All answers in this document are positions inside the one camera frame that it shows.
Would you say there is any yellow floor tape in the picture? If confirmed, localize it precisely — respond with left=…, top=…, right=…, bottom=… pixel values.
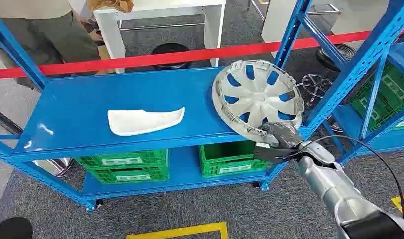
left=390, top=194, right=404, bottom=227
left=126, top=221, right=229, bottom=239

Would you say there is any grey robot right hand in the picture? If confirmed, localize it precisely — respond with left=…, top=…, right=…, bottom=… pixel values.
left=253, top=122, right=303, bottom=164

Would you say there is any green plastic crate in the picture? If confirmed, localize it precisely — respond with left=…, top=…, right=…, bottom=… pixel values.
left=198, top=141, right=273, bottom=179
left=89, top=166, right=170, bottom=185
left=349, top=62, right=404, bottom=132
left=73, top=149, right=170, bottom=171

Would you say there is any person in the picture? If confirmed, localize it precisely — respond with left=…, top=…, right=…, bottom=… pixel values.
left=0, top=0, right=101, bottom=90

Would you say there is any chrome metal hubcap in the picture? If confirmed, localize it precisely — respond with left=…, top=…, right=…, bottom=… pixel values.
left=32, top=157, right=75, bottom=178

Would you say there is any white table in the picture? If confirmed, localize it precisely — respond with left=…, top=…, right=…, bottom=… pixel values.
left=93, top=0, right=227, bottom=74
left=260, top=0, right=343, bottom=59

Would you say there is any silver plastic wheel hubcap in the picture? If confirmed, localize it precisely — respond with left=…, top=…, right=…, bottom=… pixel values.
left=211, top=59, right=305, bottom=145

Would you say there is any white curved plastic part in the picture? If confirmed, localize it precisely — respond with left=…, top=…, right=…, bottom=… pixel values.
left=107, top=106, right=186, bottom=137

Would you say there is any blue metal shelving rack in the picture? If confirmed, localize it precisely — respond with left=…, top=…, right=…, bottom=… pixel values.
left=0, top=0, right=404, bottom=212
left=320, top=42, right=404, bottom=166

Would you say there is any dark metal pole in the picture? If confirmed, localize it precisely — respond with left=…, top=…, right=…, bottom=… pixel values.
left=0, top=105, right=24, bottom=136

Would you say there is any brown bag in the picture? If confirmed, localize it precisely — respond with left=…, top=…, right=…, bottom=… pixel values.
left=87, top=0, right=135, bottom=14

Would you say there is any red barrier tape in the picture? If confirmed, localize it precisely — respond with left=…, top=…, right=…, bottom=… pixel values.
left=0, top=23, right=404, bottom=80

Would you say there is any robot black foot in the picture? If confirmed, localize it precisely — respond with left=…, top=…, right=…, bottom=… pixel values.
left=0, top=217, right=34, bottom=239

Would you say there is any chrome wire wheel frame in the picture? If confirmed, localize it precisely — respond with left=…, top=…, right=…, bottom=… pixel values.
left=297, top=74, right=335, bottom=110

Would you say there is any black cable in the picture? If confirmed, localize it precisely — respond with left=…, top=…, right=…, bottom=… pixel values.
left=288, top=134, right=404, bottom=221

